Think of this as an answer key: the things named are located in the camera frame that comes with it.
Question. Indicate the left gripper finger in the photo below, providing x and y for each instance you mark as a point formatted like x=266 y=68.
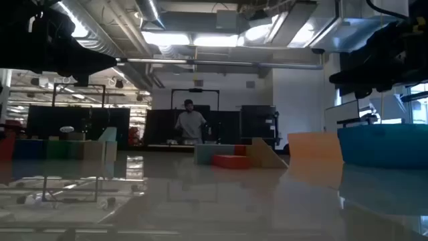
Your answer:
x=93 y=60

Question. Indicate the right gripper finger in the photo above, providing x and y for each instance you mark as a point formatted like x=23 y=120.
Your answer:
x=354 y=78

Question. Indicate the teal wooden cube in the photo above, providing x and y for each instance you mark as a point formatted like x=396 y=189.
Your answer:
x=108 y=134

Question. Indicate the blue wooden cube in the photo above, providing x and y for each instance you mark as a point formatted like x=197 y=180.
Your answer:
x=29 y=149

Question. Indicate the red wooden cube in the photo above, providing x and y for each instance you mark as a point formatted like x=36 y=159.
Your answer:
x=6 y=147

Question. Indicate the computer monitor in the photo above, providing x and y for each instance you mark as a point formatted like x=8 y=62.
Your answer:
x=341 y=117

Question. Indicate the bright window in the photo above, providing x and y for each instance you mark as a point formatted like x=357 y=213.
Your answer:
x=419 y=107

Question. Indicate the teal plastic bin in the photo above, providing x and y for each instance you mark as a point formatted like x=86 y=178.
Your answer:
x=384 y=145

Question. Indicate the dark cup with pale rim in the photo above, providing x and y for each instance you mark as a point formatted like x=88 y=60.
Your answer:
x=67 y=129

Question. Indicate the ceiling light panel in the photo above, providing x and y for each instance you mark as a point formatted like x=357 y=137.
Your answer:
x=215 y=41
x=165 y=38

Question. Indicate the orange wooden block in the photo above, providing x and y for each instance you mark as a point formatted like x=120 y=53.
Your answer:
x=314 y=145

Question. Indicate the black partition panel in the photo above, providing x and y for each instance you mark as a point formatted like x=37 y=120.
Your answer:
x=47 y=124
x=160 y=127

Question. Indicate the red background object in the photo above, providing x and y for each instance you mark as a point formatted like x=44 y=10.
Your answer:
x=134 y=135

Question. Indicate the background work table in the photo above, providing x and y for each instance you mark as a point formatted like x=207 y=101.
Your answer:
x=167 y=146

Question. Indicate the person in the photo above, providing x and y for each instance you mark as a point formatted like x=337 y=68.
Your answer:
x=190 y=124

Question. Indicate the tan wooden wedge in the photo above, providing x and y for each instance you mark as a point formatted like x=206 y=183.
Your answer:
x=267 y=157

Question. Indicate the grey ceiling box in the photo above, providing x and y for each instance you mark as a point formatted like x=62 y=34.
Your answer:
x=227 y=19

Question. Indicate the red-orange flat block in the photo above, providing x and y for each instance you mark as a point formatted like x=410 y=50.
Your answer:
x=230 y=162

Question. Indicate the silver spiral ventilation duct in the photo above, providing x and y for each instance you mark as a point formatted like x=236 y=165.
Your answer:
x=100 y=37

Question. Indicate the black metal rig frame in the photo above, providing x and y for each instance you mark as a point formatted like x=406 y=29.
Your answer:
x=81 y=82
x=195 y=90

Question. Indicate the silver rectangular duct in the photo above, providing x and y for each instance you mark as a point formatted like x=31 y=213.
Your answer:
x=301 y=30

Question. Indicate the silver round duct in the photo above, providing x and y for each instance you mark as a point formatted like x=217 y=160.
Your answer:
x=150 y=11

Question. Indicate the grey wall vent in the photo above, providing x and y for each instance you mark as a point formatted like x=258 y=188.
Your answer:
x=250 y=84
x=198 y=83

